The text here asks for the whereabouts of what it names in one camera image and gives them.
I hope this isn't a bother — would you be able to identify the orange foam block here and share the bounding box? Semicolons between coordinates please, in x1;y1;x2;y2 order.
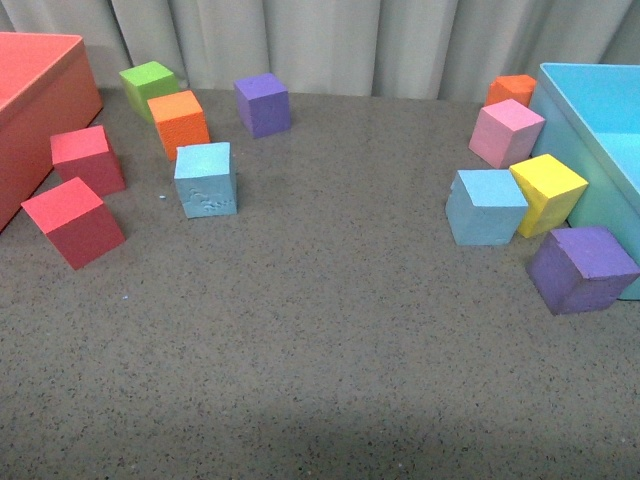
148;90;211;161
484;74;536;107

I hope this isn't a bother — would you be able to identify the orange foam block left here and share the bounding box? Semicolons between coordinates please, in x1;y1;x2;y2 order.
148;90;211;161

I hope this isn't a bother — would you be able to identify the purple foam block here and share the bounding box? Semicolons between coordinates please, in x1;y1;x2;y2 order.
234;73;291;138
526;226;639;315

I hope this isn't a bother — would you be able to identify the red foam block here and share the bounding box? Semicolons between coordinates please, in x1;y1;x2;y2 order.
21;177;125;270
50;125;126;197

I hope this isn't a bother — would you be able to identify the green foam block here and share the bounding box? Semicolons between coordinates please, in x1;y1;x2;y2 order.
119;61;179;124

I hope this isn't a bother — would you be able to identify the dented light blue foam block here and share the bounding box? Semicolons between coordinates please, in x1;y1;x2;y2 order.
174;142;238;219

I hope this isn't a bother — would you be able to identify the white curtain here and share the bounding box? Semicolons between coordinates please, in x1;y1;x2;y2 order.
1;1;639;101

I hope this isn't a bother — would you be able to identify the red plastic bin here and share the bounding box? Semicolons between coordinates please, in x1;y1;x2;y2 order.
1;32;102;227

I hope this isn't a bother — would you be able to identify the red foam block front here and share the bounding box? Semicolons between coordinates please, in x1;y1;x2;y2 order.
21;177;125;270

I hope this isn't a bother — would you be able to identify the yellow foam block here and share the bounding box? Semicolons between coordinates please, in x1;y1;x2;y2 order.
509;154;589;238

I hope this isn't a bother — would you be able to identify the red foam block rear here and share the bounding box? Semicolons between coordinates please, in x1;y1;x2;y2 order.
50;125;126;197

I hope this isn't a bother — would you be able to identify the light blue plastic bin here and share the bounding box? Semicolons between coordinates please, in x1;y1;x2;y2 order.
527;62;640;302

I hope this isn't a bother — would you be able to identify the pink foam block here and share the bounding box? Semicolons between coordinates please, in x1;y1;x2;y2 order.
469;99;545;169

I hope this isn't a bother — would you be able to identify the orange foam block right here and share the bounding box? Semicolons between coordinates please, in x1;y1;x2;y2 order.
484;74;536;107

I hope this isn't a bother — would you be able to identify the purple foam block right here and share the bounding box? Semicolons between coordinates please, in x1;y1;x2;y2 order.
526;226;639;315

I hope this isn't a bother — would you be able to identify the purple foam block left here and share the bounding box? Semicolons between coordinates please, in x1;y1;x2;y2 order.
234;73;291;138

